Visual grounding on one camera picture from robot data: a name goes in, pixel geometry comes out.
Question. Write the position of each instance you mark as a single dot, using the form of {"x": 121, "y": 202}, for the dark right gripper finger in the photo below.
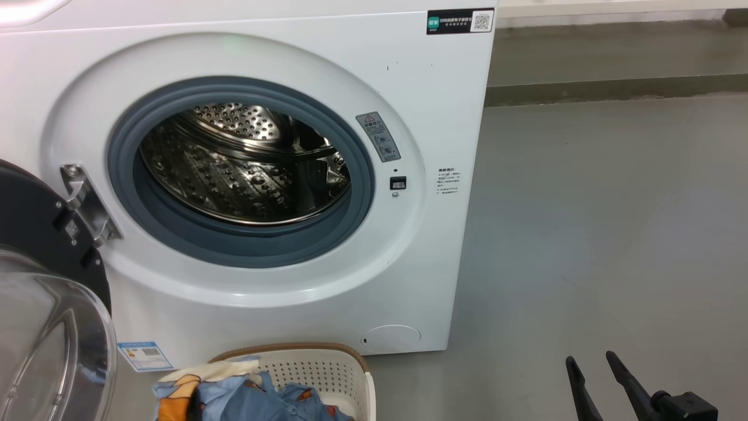
{"x": 631, "y": 386}
{"x": 581, "y": 392}

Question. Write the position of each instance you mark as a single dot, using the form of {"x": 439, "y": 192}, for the metal door hinge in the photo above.
{"x": 87, "y": 204}

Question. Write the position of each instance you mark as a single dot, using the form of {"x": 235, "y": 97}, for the blue energy label sticker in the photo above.
{"x": 145, "y": 356}

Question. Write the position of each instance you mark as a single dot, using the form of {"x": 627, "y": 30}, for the round white filter cover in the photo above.
{"x": 391, "y": 338}

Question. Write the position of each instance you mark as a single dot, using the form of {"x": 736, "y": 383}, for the black door latch slot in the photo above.
{"x": 398, "y": 183}

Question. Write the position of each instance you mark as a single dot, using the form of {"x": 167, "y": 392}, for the grey rubber door gasket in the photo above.
{"x": 245, "y": 245}

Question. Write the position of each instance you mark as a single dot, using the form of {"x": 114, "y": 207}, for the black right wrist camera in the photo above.
{"x": 684, "y": 408}

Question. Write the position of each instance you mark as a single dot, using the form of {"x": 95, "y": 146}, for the white detergent drawer front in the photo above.
{"x": 29, "y": 11}

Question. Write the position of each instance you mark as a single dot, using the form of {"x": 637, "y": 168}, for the stainless steel drum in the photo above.
{"x": 234, "y": 175}

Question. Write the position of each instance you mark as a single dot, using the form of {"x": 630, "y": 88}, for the black QR code sticker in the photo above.
{"x": 456, "y": 21}

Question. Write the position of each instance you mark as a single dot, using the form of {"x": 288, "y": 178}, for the small printed text sticker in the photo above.
{"x": 448, "y": 181}

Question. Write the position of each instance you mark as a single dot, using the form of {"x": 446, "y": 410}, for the black glass washing machine door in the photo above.
{"x": 35, "y": 222}

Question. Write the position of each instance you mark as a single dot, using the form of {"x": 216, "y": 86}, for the white front-load washing machine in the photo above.
{"x": 432, "y": 263}

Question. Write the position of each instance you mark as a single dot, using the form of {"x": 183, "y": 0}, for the grey warning sticker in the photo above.
{"x": 378, "y": 137}

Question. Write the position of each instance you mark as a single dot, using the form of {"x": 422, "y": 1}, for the white perforated laundry basket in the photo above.
{"x": 327, "y": 374}

